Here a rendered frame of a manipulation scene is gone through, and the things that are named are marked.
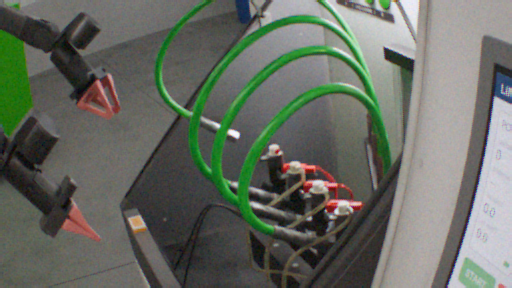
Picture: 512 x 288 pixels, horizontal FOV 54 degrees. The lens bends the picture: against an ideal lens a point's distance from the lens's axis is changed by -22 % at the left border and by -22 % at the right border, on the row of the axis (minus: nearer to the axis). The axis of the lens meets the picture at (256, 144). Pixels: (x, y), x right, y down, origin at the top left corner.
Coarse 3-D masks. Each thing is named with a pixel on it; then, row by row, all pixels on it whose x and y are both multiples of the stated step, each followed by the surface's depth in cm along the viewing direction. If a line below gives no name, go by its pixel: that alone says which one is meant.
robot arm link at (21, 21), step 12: (0, 12) 108; (12, 12) 108; (24, 12) 111; (0, 24) 108; (12, 24) 108; (24, 24) 108; (36, 24) 109; (48, 24) 110; (24, 36) 109; (36, 48) 110
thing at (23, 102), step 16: (0, 32) 362; (0, 48) 366; (16, 48) 375; (0, 64) 370; (16, 64) 379; (0, 80) 373; (16, 80) 383; (0, 96) 377; (16, 96) 387; (0, 112) 380; (16, 112) 390; (0, 176) 396
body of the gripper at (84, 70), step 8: (80, 56) 114; (72, 64) 112; (80, 64) 112; (88, 64) 114; (64, 72) 112; (72, 72) 112; (80, 72) 112; (88, 72) 113; (72, 80) 112; (80, 80) 112; (88, 80) 110; (80, 88) 113; (72, 96) 111
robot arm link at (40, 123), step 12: (24, 120) 78; (36, 120) 78; (48, 120) 81; (24, 132) 78; (36, 132) 78; (48, 132) 78; (60, 132) 82; (12, 144) 77; (24, 144) 78; (36, 144) 78; (48, 144) 79; (0, 156) 76; (36, 156) 79; (0, 168) 76
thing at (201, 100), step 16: (304, 16) 92; (256, 32) 90; (336, 32) 95; (240, 48) 90; (352, 48) 97; (224, 64) 90; (208, 80) 90; (208, 96) 91; (192, 112) 91; (192, 128) 91; (192, 144) 92; (208, 176) 95; (256, 192) 99
